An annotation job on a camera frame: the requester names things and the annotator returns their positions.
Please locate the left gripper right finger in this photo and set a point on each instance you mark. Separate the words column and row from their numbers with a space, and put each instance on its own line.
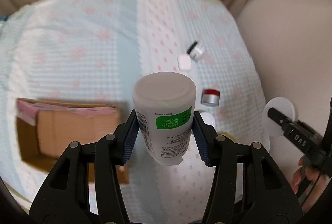
column 248, row 186

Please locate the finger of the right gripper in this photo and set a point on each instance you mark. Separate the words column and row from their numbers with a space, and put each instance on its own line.
column 280, row 122

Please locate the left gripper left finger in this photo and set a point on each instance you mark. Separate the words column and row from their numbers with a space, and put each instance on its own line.
column 82, row 186

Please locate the pale green round jar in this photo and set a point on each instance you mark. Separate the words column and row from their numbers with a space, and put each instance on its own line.
column 280, row 103

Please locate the green jar white lid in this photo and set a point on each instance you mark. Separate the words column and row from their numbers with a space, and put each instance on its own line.
column 208, row 119

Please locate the silver jar red lid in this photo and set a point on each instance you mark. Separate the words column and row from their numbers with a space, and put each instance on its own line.
column 210, row 97

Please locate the small jar black cap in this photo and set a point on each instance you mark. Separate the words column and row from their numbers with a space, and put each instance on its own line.
column 196, row 51

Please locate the small white earbuds case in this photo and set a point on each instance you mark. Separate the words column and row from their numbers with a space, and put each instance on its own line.
column 184, row 62

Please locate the white bottle green label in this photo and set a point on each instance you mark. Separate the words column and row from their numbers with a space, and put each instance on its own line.
column 165, row 104

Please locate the yellow tape roll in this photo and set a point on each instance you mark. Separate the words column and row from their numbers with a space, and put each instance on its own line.
column 227, row 135

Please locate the person's right hand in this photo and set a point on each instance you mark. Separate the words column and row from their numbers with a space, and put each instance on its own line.
column 314, row 181

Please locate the brown cardboard box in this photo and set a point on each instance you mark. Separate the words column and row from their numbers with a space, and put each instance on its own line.
column 45, row 128

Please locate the light blue checkered bedsheet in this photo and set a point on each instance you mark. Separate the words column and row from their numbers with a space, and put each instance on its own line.
column 96, row 51

